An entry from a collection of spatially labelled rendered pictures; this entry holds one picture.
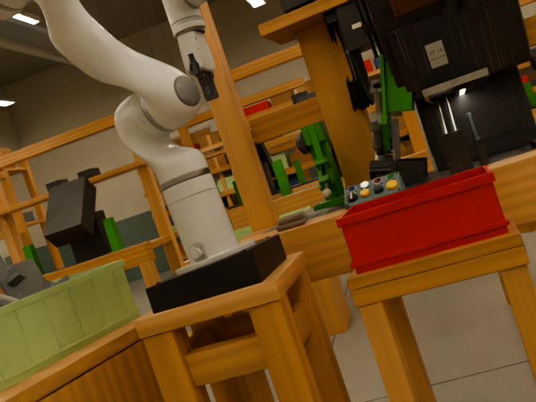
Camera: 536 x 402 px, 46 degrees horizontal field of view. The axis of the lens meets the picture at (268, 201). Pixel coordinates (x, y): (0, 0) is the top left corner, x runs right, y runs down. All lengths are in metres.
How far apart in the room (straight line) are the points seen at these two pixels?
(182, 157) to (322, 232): 0.45
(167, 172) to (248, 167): 0.93
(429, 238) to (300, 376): 0.37
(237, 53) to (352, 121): 10.17
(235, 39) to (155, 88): 11.00
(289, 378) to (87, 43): 0.79
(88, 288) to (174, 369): 0.46
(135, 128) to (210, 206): 0.25
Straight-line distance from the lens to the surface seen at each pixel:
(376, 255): 1.29
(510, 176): 1.58
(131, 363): 1.67
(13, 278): 1.90
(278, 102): 8.99
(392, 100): 1.82
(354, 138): 2.20
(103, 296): 1.77
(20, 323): 1.58
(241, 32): 12.35
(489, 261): 1.26
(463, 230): 1.27
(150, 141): 1.46
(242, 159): 2.30
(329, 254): 1.64
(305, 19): 2.15
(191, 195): 1.38
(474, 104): 1.97
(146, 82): 1.38
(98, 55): 1.38
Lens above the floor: 1.04
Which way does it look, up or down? 2 degrees down
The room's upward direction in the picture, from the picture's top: 19 degrees counter-clockwise
